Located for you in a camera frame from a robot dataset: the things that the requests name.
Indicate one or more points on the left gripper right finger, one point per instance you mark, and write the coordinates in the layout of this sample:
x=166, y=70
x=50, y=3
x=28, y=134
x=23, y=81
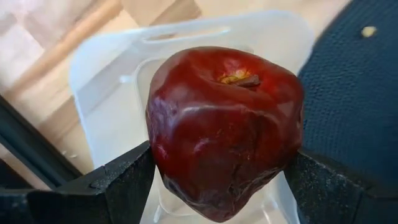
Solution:
x=326, y=196

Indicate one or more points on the clear plastic container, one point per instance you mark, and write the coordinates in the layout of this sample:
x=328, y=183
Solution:
x=112, y=109

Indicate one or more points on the dark round woven placemat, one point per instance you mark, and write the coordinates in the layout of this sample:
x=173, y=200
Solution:
x=348, y=93

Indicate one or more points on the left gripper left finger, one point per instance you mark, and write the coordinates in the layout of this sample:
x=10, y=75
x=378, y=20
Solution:
x=124, y=186

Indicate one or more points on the yellowish cereal crumb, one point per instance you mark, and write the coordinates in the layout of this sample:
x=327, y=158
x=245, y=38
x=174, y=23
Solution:
x=368, y=31

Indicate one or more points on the black aluminium frame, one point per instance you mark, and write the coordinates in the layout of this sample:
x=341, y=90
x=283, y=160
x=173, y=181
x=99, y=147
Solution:
x=31, y=146

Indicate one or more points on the dark red apple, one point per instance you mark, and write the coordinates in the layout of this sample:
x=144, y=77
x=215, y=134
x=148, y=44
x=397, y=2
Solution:
x=224, y=133

